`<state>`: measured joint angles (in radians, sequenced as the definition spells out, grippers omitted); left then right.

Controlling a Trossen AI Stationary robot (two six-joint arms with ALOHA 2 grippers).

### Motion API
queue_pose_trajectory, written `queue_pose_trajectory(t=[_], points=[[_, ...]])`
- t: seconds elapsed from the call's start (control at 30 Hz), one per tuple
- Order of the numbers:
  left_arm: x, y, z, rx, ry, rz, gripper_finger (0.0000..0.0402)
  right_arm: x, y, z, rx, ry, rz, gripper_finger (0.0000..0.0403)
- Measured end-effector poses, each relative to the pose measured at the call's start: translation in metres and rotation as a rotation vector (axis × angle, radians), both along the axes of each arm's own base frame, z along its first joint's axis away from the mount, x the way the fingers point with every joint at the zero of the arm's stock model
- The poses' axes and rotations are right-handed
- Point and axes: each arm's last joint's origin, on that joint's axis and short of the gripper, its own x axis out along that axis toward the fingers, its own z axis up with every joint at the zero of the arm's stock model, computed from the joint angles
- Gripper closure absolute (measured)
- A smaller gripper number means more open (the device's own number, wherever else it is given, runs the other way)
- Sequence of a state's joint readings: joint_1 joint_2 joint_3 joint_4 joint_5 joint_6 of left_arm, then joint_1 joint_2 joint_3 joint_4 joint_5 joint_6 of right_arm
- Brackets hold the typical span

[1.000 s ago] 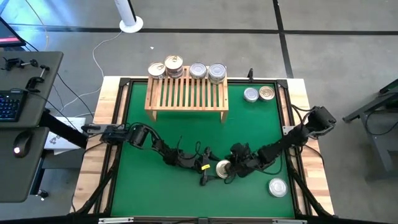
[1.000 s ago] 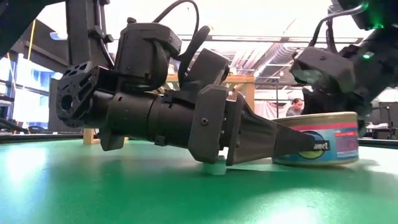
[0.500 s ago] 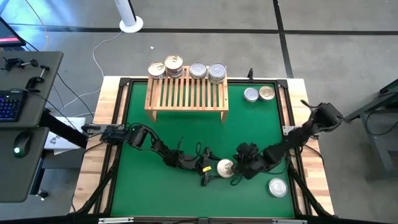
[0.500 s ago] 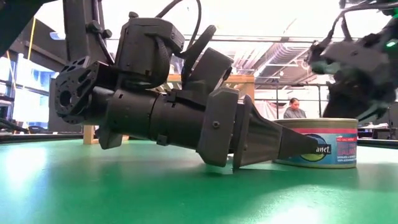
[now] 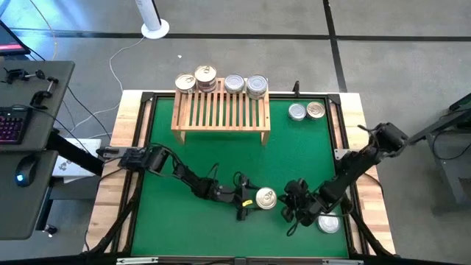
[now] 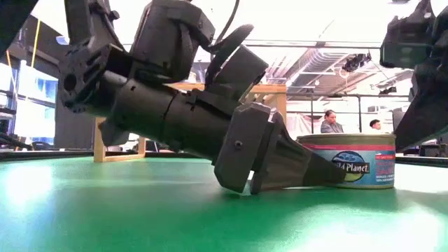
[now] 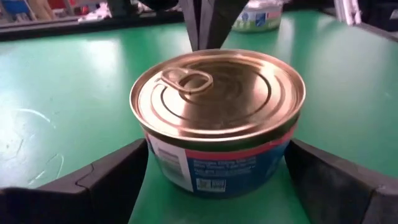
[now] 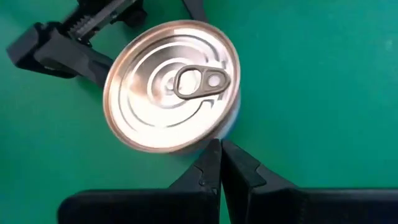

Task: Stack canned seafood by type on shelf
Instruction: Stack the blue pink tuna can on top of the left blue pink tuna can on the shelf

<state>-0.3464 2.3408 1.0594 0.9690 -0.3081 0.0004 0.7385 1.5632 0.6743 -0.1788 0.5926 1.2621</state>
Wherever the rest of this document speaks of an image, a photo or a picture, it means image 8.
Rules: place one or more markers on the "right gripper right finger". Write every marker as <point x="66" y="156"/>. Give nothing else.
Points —
<point x="248" y="193"/>

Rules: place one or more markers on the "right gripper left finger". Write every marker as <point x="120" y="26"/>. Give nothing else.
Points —
<point x="192" y="205"/>

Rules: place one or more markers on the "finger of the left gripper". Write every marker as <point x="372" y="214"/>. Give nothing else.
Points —
<point x="62" y="53"/>
<point x="196" y="9"/>

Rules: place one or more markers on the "gold-lid blue-label tuna can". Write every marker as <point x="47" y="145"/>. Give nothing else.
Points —
<point x="155" y="102"/>

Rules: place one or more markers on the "green table mat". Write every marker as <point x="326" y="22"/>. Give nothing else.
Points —
<point x="311" y="93"/>

